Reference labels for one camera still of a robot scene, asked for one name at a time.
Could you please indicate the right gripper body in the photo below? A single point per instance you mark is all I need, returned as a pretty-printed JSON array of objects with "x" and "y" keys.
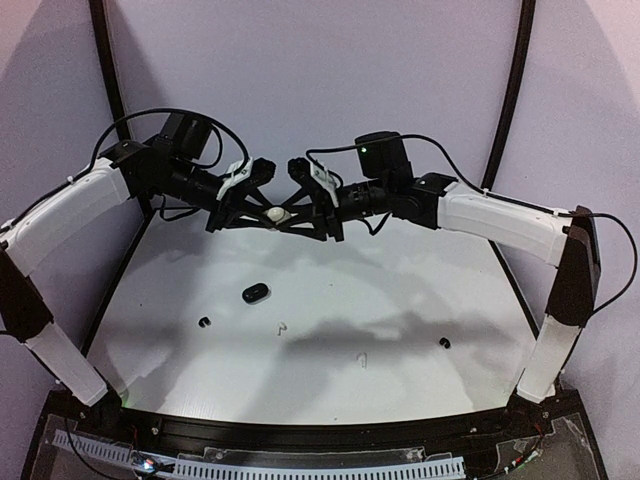
[{"x": 330, "y": 210}]

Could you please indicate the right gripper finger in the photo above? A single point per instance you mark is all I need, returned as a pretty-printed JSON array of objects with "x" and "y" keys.
[
  {"x": 298, "y": 202},
  {"x": 301, "y": 225}
]

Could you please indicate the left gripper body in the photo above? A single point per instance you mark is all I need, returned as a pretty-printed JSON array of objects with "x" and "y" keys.
[{"x": 223, "y": 204}]

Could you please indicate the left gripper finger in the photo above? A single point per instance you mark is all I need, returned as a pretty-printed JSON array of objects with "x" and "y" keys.
[
  {"x": 245, "y": 220},
  {"x": 252, "y": 199}
]

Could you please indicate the white earbud charging case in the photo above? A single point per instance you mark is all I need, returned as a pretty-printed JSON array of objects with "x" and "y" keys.
[{"x": 277, "y": 215}]

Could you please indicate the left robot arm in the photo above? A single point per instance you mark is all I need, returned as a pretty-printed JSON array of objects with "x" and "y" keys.
[{"x": 194, "y": 159}]

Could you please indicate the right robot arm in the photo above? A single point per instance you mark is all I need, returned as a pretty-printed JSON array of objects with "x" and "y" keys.
[{"x": 563, "y": 239}]

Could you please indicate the black earbud charging case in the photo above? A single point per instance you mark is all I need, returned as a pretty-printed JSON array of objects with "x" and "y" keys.
[{"x": 255, "y": 293}]

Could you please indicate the black earbud left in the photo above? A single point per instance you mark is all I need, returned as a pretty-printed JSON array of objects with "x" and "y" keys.
[{"x": 203, "y": 322}]

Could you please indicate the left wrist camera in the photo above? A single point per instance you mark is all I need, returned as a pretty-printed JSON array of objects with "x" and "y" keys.
[{"x": 262, "y": 171}]

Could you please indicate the left black frame post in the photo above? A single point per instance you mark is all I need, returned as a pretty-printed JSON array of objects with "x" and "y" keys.
[{"x": 99, "y": 21}]

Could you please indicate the black front frame rail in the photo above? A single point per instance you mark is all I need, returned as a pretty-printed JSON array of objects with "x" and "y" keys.
[{"x": 168, "y": 432}]

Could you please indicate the white slotted cable duct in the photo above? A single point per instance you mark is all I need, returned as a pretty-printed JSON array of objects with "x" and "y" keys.
[{"x": 399, "y": 464}]

